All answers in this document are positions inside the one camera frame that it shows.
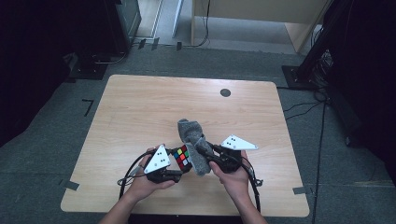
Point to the person's right hand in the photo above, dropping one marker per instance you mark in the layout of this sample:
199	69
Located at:
235	183

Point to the dark round table grommet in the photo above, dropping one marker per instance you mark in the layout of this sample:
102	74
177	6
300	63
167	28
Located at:
225	92

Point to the grey tape piece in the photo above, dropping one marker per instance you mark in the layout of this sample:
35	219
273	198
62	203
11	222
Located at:
299	190
70	185

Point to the person's left hand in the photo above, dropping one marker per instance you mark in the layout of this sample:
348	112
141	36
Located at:
144	186

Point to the dark curtain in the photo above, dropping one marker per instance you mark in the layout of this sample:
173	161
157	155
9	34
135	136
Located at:
367	77
31	62

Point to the grey towel cloth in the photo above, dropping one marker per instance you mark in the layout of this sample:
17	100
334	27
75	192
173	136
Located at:
191	130

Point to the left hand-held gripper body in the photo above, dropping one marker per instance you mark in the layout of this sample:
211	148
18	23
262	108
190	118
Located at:
158	163

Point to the black metal stand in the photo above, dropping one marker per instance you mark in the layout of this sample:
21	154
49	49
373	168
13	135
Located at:
311	59

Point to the black cabinet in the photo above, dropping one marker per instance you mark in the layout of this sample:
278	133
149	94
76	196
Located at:
124	28

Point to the white leaning board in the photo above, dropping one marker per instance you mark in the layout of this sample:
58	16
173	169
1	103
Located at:
178	18

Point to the light wooden cabinet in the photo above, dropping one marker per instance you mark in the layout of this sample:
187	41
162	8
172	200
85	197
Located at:
258	11

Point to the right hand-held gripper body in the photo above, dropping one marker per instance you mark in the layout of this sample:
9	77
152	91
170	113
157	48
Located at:
232	158

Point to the black flat stand base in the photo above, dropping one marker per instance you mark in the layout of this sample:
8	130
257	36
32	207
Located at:
88	72

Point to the multicoloured puzzle cube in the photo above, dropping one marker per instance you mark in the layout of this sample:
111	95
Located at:
182	157

